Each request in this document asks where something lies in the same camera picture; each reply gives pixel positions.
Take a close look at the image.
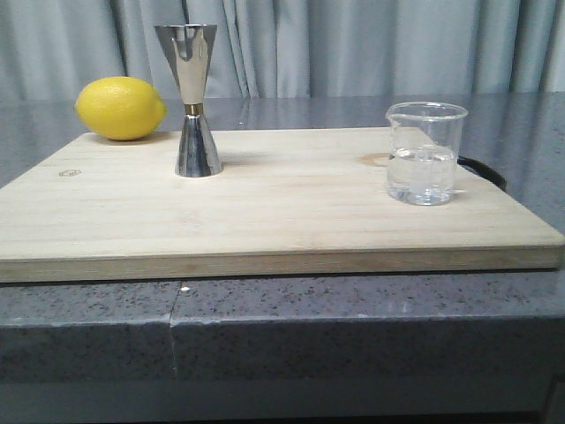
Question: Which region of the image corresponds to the yellow lemon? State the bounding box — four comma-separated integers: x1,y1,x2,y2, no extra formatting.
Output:
74,76,167,140

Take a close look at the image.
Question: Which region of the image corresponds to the light wooden cutting board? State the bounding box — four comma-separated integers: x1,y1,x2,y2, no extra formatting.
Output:
1,128,564,283

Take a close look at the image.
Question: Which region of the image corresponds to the grey pleated curtain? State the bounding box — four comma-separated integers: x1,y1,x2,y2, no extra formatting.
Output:
1,1,564,102

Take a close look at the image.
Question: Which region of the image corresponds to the clear glass beaker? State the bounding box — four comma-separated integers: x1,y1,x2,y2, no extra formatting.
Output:
385,102,468,206

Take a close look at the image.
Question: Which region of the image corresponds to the black cutting board handle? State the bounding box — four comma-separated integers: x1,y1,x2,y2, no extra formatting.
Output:
457,155,507,192

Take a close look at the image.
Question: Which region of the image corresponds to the silver hourglass jigger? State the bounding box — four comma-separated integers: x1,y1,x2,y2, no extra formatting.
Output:
154,24,222,178

